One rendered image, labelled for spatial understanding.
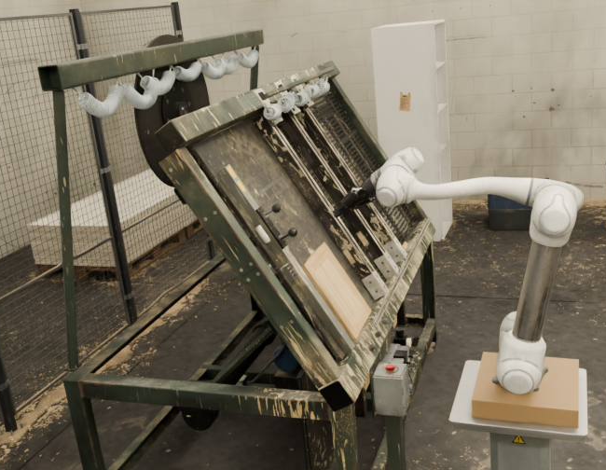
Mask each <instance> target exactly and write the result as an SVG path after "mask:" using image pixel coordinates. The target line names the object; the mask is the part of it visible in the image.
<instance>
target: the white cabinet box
mask: <svg viewBox="0 0 606 470"><path fill-rule="evenodd" d="M371 40H372V54H373V67H374V81H375V95H376V109H377V123H378V137H379V145H380V146H381V148H382V149H383V151H384V152H385V154H386V155H387V157H388V158H389V159H390V158H391V157H392V156H394V155H395V154H397V153H398V152H400V151H402V150H404V149H406V148H409V147H414V148H416V149H418V150H419V152H421V154H422V156H423V159H424V164H423V165H422V167H421V168H420V170H419V171H418V172H417V173H416V174H415V178H416V179H417V180H418V181H419V182H421V183H423V184H426V185H441V184H446V183H451V172H450V148H449V123H448V74H447V50H446V25H445V20H437V21H417V22H407V23H396V24H386V25H382V26H380V27H376V28H372V29H371ZM417 202H418V203H419V205H420V207H421V208H422V210H423V211H424V212H425V213H426V216H428V217H430V219H431V220H432V221H431V222H432V224H433V225H434V227H435V229H436V232H435V234H434V241H435V242H440V241H443V240H444V239H445V237H446V235H447V233H448V230H449V228H450V226H451V224H452V198H451V199H444V200H417Z"/></svg>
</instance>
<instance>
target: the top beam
mask: <svg viewBox="0 0 606 470"><path fill-rule="evenodd" d="M332 66H333V67H334V68H335V70H333V71H331V72H329V73H327V74H324V75H323V77H322V79H324V81H325V80H326V78H327V77H328V79H327V81H328V80H330V79H332V78H333V77H335V76H337V75H338V74H340V72H339V70H338V69H337V67H336V65H335V64H334V62H333V61H330V62H325V63H322V64H320V65H317V66H314V67H312V68H310V69H307V70H305V71H302V72H299V73H297V74H294V75H291V76H296V77H297V78H298V80H299V79H301V78H304V77H306V76H310V75H313V74H315V73H318V72H320V71H323V70H324V69H327V68H329V67H332ZM289 77H290V76H288V77H285V78H282V79H280V80H277V81H274V82H272V83H269V84H267V85H265V86H262V87H259V88H256V89H254V90H258V89H260V88H262V90H263V91H264V92H265V93H267V92H269V91H272V90H276V88H275V86H274V85H273V83H275V82H278V81H281V82H282V83H283V85H284V86H285V85H287V84H290V83H292V82H291V81H290V79H289ZM317 81H320V78H319V77H316V78H314V79H312V80H310V83H309V86H310V85H315V84H316V82H317ZM254 90H249V91H247V92H245V93H242V94H240V95H237V96H234V97H231V98H229V99H226V100H224V101H222V102H219V103H216V104H212V105H209V106H207V107H204V108H201V109H199V110H197V111H194V112H191V113H189V114H186V115H183V116H181V117H177V118H175V119H172V120H170V121H169V122H168V123H167V124H165V125H164V126H163V127H161V128H160V129H159V130H158V131H156V132H155V135H156V136H157V138H158V140H159V141H160V143H161V144H162V145H163V147H164V148H165V150H166V151H167V152H168V154H171V153H172V152H173V151H174V150H176V149H177V148H178V147H180V146H182V145H185V146H188V145H192V144H194V143H196V142H197V141H199V140H202V139H204V138H206V137H208V136H210V135H213V134H215V133H217V132H219V131H221V130H224V129H226V128H228V127H230V126H232V125H235V124H237V123H239V122H241V121H243V120H245V119H247V118H250V117H252V116H254V115H257V114H259V113H261V112H263V111H264V110H265V108H264V107H263V105H262V104H261V103H260V102H259V100H258V99H257V97H256V96H255V94H254ZM279 98H282V96H281V94H280V93H278V94H276V95H273V96H271V97H269V100H270V101H272V104H276V103H277V102H278V100H279Z"/></svg>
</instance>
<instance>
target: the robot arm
mask: <svg viewBox="0 0 606 470"><path fill-rule="evenodd" d="M423 164H424V159H423V156H422V154H421V152H420V151H419V150H418V149H416V148H414V147H409V148H406V149H404V150H402V151H400V152H398V153H397V154H395V155H394V156H392V157H391V158H390V159H388V160H387V161H386V162H385V164H384V165H383V166H382V167H380V168H379V169H378V170H376V171H375V172H374V173H372V174H371V177H370V178H368V179H367V180H366V181H365V183H364V184H363V185H362V186H360V187H358V188H355V187H351V190H350V191H349V192H348V194H347V195H346V196H345V197H344V198H343V199H342V200H341V201H342V204H341V205H340V206H338V207H337V209H336V210H334V211H333V213H334V217H335V218H338V217H339V216H341V215H342V214H344V213H346V212H347V211H349V210H350V211H351V209H353V210H356V209H358V208H360V207H363V206H365V205H367V204H368V203H370V202H373V201H376V200H375V197H377V199H378V201H379V203H380V204H382V205H383V206H386V207H394V206H397V205H399V204H404V203H410V202H411V201H413V200H444V199H451V198H458V197H465V196H473V195H480V194H492V195H497V196H501V197H505V198H507V199H509V200H514V201H516V202H519V203H521V204H524V205H528V206H530V207H532V211H531V218H530V237H531V239H532V243H531V248H530V255H529V259H528V264H527V267H526V272H525V277H524V281H523V285H522V289H521V294H520V298H519V302H518V306H517V311H514V312H511V313H509V314H508V315H507V316H505V318H504V319H503V322H502V324H501V326H500V337H499V353H498V357H497V363H496V376H495V377H493V378H492V382H493V383H495V384H501V385H502V387H503V388H504V389H505V390H506V391H508V392H511V393H513V394H528V393H530V392H532V391H534V392H537V391H539V389H540V384H541V381H542V379H543V377H544V374H545V373H547V372H548V367H547V366H544V356H545V350H546V344H545V342H544V340H543V338H542V332H543V328H544V321H545V316H546V313H547V309H548V305H549V300H550V297H551V293H552V289H553V285H554V281H555V277H556V273H557V269H558V262H559V258H560V254H561V250H562V246H563V245H565V244H566V243H567V242H568V240H569V238H570V236H571V234H572V229H573V227H574V224H575V221H576V216H577V212H578V211H579V210H580V209H581V207H582V205H583V201H584V195H583V193H582V191H581V190H580V189H578V188H577V187H574V186H572V185H570V184H566V183H562V182H559V181H554V180H548V179H539V178H509V177H480V178H474V179H468V180H462V181H458V182H452V183H446V184H441V185H426V184H423V183H421V182H419V181H418V180H417V179H416V178H415V174H416V173H417V172H418V171H419V170H420V168H421V167H422V165H423ZM355 206H356V207H355Z"/></svg>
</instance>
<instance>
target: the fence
mask: <svg viewBox="0 0 606 470"><path fill-rule="evenodd" d="M229 167H230V168H231V169H232V167H231V166H230V164H229V165H228V166H226V167H225V168H223V169H222V170H220V171H219V173H220V175H221V176H222V178H223V179H224V181H225V182H226V183H227V185H228V187H229V188H230V190H231V191H232V193H233V194H234V195H235V197H236V198H237V200H238V201H239V203H240V204H241V206H242V207H243V209H244V210H245V212H246V213H247V214H248V215H249V216H250V218H251V219H252V221H253V222H254V224H255V225H256V226H259V225H260V226H261V227H262V229H264V231H265V232H266V233H267V235H268V236H269V240H270V242H268V244H269V246H270V247H271V249H272V250H273V252H274V253H275V255H276V256H277V257H278V258H279V259H280V261H281V262H282V264H283V265H285V264H287V263H289V264H290V266H291V267H292V268H293V270H294V271H295V273H296V275H297V277H296V278H295V279H294V281H295V283H296V285H297V286H298V288H299V289H300V290H301V292H302V293H303V295H304V296H305V298H306V299H307V301H308V302H309V303H310V305H311V306H312V307H313V309H314V310H315V311H316V313H317V314H318V316H319V317H320V319H321V320H322V322H323V323H324V325H325V326H326V328H327V329H328V331H329V332H330V333H331V335H332V336H333V338H334V339H335V341H336V342H337V344H338V345H339V347H340V348H341V350H342V351H343V352H344V353H345V354H347V353H350V352H352V350H353V348H354V347H355V345H354V343H353V342H352V340H351V339H350V337H349V336H348V334H347V333H346V331H345V330H344V328H343V327H342V326H341V324H340V323H339V321H338V320H337V318H336V316H335V315H334V314H333V313H332V312H331V310H330V309H329V307H328V306H327V304H326V303H325V302H324V300H323V298H322V297H321V295H320V294H319V292H318V291H317V290H316V288H315V287H314V285H313V284H312V282H311V281H310V279H309V278H308V276H307V275H306V273H305V272H304V270H303V269H302V268H301V267H300V266H299V264H298V263H297V261H296V259H295V258H294V257H293V255H292V254H291V252H290V251H289V249H288V248H287V246H285V247H284V248H283V249H282V248H281V246H280V245H279V244H278V243H277V241H276V240H275V238H274V237H273V236H272V234H271V233H270V231H269V229H268V228H267V226H266V225H265V224H264V222H263V221H262V219H261V218H260V216H259V215H258V214H257V212H256V211H255V210H256V209H258V208H259V206H258V205H257V203H256V202H255V200H254V198H253V197H252V196H251V194H250V193H249V191H248V190H247V188H246V187H245V185H244V184H242V185H243V186H244V188H245V189H246V191H244V192H243V191H242V189H241V187H240V186H239V185H238V183H237V182H239V181H241V179H240V178H239V176H238V175H237V174H236V173H235V172H234V170H233V169H232V171H233V172H234V173H235V174H236V176H237V177H235V178H234V177H233V176H232V175H231V173H230V172H229V170H228V169H227V168H229ZM241 183H242V181H241Z"/></svg>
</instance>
